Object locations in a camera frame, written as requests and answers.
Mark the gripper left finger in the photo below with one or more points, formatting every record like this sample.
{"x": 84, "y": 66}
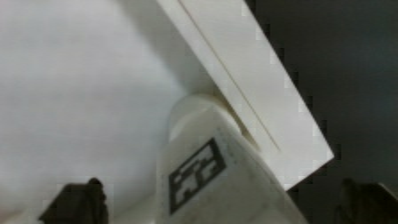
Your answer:
{"x": 79, "y": 206}

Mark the white leg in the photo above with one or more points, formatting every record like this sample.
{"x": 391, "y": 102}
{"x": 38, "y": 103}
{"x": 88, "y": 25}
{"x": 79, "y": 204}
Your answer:
{"x": 217, "y": 188}

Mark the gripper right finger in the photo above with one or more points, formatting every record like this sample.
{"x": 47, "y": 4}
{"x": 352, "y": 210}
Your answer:
{"x": 368, "y": 204}

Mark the white square table top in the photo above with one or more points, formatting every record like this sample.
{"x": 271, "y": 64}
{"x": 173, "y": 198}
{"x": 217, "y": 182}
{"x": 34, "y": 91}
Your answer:
{"x": 104, "y": 60}

